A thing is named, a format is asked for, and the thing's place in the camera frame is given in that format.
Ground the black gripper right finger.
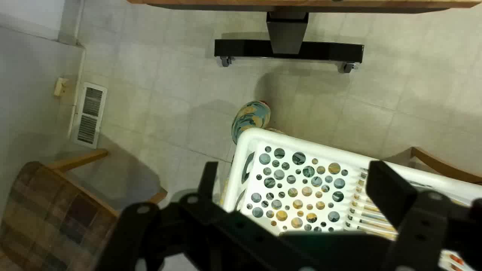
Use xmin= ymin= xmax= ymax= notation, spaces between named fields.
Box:
xmin=366 ymin=161 xmax=417 ymax=227

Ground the plaid cushion wooden chair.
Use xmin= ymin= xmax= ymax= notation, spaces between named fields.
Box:
xmin=0 ymin=148 xmax=169 ymax=271

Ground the black wheeled table base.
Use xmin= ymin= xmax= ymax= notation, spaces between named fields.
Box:
xmin=214 ymin=12 xmax=365 ymax=74

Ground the white plastic dish rack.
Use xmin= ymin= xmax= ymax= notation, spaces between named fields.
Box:
xmin=218 ymin=126 xmax=482 ymax=271

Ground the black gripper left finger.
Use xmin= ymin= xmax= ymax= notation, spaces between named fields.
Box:
xmin=197 ymin=161 xmax=218 ymax=200

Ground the lemon print tablecloth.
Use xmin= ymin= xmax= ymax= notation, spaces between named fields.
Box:
xmin=230 ymin=101 xmax=271 ymax=143

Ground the white floor vent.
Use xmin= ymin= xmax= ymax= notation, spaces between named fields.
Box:
xmin=71 ymin=83 xmax=107 ymax=149

